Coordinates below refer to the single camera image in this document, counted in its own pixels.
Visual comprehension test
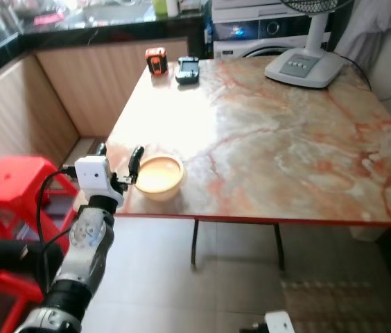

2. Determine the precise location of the grey hanging cloth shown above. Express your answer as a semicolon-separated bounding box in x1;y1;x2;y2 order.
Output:
336;0;391;71

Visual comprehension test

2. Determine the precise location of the white fan with black grille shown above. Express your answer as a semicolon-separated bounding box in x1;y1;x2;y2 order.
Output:
264;0;357;89

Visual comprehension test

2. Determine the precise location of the cream round bowl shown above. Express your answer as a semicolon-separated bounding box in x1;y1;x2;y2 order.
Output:
134;154;185;203

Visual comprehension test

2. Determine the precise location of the small pink flat object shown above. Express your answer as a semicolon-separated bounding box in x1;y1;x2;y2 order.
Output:
33;13;66;28

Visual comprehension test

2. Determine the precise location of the black padded object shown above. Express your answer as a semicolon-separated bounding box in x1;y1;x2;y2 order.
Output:
0;238;45;280

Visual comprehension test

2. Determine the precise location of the beige patterned floor mat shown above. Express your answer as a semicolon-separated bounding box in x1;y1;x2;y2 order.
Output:
281;276;391;333

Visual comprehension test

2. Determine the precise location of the orange veined marble table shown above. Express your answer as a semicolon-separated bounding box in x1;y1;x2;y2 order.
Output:
85;55;391;271

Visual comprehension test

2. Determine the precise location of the white washing machine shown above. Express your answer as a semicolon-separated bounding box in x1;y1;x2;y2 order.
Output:
212;0;328;59

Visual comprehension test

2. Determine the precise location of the orange black battery pack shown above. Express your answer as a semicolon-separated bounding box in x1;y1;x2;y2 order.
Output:
145;47;169;76

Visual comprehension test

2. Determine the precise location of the red plastic stool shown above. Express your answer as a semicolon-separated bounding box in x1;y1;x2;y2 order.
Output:
0;269;45;333
0;155;80;245

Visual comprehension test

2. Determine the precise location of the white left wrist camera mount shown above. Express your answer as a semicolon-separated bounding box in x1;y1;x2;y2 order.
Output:
74;155;125;205

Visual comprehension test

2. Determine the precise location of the wooden corner bench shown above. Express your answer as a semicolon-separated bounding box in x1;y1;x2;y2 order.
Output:
0;36;209;198

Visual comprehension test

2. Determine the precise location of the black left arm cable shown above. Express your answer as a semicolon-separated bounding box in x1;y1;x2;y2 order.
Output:
35;165;78;292

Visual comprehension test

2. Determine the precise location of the black fan power cable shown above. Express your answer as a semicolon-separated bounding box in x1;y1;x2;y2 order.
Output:
340;51;391;102

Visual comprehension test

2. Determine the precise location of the green bottle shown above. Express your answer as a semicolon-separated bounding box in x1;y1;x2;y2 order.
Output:
152;0;169;17

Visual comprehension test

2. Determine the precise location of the dark grey charger block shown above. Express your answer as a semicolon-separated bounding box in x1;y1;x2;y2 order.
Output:
175;55;201;85

